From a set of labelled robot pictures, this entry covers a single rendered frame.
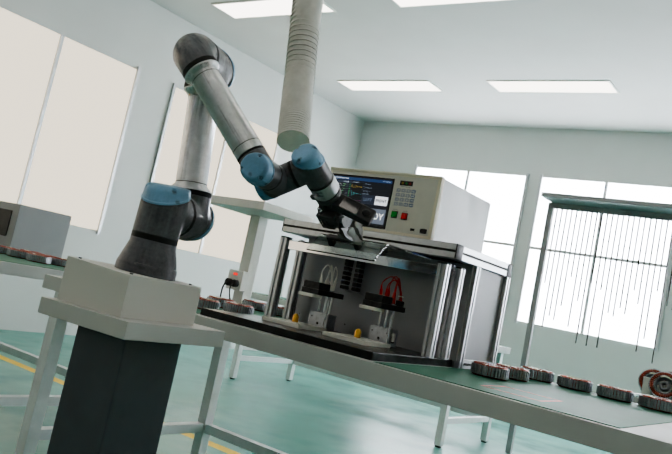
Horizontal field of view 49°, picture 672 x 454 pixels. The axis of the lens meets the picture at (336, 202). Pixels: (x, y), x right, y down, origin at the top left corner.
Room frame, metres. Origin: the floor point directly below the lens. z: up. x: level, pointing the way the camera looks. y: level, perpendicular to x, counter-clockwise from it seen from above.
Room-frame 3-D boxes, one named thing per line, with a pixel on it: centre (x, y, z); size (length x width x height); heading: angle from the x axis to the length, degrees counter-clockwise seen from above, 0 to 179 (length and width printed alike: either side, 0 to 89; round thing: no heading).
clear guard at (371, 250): (2.26, -0.14, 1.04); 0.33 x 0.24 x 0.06; 143
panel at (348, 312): (2.52, -0.20, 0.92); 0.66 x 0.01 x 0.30; 53
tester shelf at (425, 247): (2.57, -0.24, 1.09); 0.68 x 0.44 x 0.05; 53
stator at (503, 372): (2.22, -0.55, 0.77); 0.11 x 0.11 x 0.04
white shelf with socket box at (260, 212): (3.32, 0.33, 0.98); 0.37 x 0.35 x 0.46; 53
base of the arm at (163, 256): (1.86, 0.43, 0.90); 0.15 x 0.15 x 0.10
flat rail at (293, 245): (2.40, -0.11, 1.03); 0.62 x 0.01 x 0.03; 53
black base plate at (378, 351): (2.33, -0.06, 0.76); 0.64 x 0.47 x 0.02; 53
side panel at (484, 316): (2.45, -0.55, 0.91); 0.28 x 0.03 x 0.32; 143
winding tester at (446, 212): (2.57, -0.25, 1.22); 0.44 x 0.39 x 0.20; 53
